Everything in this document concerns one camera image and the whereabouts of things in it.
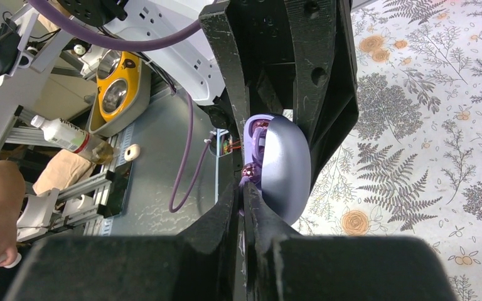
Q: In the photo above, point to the overhead camera mount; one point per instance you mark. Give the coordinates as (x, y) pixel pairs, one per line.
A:
(19, 49)

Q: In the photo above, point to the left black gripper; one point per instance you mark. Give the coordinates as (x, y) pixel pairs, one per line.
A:
(277, 55)

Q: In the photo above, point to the purple earbud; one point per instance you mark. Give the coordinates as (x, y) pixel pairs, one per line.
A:
(259, 130)

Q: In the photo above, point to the white round knob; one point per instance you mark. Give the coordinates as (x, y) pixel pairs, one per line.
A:
(132, 152)

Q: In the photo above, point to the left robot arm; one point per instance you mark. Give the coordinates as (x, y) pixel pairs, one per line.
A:
(168, 32)

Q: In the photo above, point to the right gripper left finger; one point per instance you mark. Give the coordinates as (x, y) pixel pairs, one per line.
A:
(195, 264)

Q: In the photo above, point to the bottle with label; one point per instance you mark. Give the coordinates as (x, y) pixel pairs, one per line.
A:
(75, 140)

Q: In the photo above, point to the purple earbuds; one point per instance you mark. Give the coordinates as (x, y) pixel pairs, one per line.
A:
(252, 172)

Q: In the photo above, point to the floral patterned table mat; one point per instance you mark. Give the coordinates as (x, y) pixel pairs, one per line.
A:
(412, 165)

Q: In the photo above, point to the person's forearm in background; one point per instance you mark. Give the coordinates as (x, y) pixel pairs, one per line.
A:
(12, 191)

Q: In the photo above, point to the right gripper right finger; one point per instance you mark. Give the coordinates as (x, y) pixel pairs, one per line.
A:
(285, 265)

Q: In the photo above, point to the yellow grey device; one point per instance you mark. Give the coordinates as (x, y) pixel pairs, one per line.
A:
(123, 93)

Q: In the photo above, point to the blue-grey earbud case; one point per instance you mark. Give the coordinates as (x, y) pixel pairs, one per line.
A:
(286, 166)

